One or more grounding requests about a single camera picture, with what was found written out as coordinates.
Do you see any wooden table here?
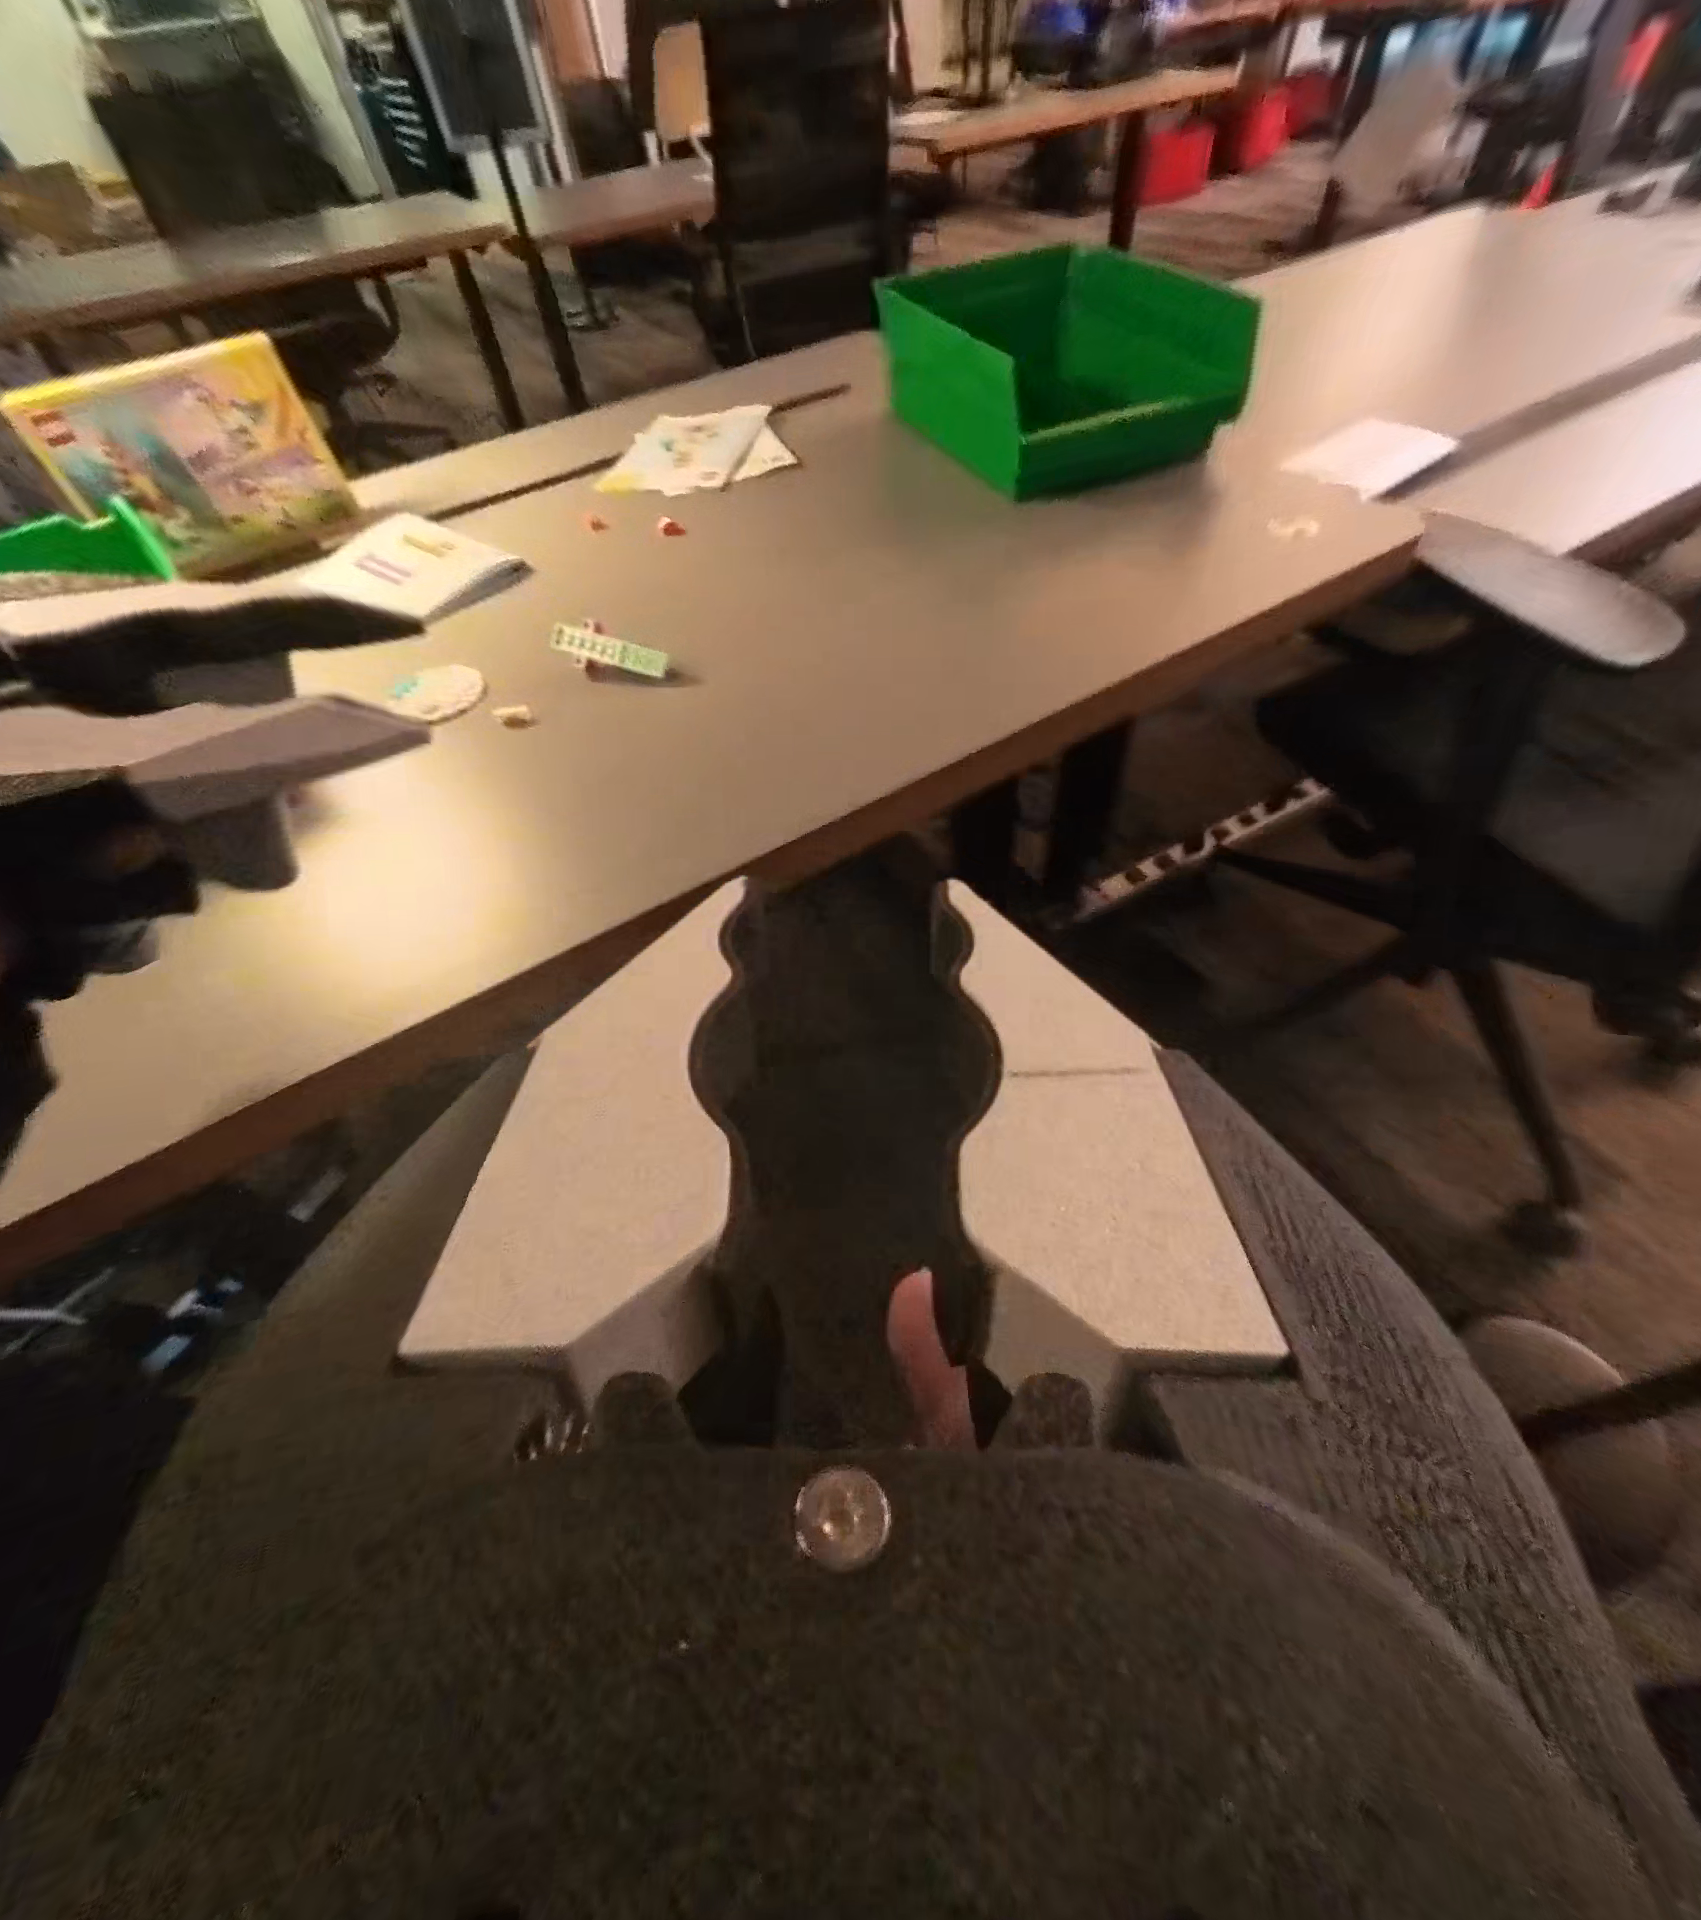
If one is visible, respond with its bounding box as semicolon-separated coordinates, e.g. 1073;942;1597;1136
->
0;185;529;436
893;66;1247;255

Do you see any person's right hand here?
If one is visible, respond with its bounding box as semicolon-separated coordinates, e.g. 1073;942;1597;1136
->
883;1266;978;1451

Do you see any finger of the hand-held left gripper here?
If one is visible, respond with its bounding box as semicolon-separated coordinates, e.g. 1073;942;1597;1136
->
0;575;429;711
0;693;431;890

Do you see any white paper sheet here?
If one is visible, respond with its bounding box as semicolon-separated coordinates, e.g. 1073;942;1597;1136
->
1277;417;1463;501

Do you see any colourful instruction booklet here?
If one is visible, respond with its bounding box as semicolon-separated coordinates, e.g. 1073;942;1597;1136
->
594;402;801;495

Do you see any yellow lego box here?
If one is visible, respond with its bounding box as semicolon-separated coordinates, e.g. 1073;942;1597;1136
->
0;332;359;575

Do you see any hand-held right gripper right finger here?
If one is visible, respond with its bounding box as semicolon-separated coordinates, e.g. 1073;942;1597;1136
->
945;881;1297;1376

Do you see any red storage bin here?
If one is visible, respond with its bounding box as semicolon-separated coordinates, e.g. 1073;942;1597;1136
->
1222;82;1303;172
1137;118;1223;202

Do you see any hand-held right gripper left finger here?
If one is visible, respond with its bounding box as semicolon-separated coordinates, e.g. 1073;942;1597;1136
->
398;882;749;1373

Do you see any white instruction booklet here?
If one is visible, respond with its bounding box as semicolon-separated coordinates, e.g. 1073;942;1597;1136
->
297;510;532;627

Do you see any multicolour lego model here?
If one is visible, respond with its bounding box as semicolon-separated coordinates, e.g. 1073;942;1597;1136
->
546;615;675;683

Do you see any green plastic bin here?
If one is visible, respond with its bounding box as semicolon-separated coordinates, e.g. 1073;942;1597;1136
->
872;244;1266;505
0;499;181;597

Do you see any mounted power strip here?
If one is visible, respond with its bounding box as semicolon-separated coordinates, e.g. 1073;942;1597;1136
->
1075;775;1337;919

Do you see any black mesh office chair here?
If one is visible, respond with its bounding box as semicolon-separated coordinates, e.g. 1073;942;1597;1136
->
1248;510;1701;1254

